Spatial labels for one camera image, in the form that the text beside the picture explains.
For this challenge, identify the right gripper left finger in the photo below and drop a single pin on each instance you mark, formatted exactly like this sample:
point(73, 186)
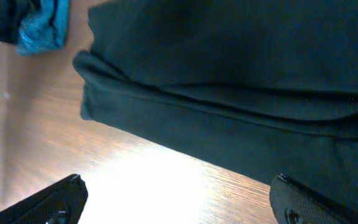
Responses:
point(60, 203)

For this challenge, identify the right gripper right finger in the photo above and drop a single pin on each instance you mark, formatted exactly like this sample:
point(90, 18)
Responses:
point(295, 203)

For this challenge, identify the black t-shirt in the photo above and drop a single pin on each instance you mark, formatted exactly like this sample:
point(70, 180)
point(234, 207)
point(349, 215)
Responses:
point(257, 87)

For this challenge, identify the black garment with red trim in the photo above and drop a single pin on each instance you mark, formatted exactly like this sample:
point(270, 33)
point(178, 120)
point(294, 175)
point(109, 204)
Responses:
point(11, 14)

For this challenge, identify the folded blue denim jeans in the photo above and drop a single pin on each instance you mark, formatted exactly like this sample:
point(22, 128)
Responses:
point(45, 28)

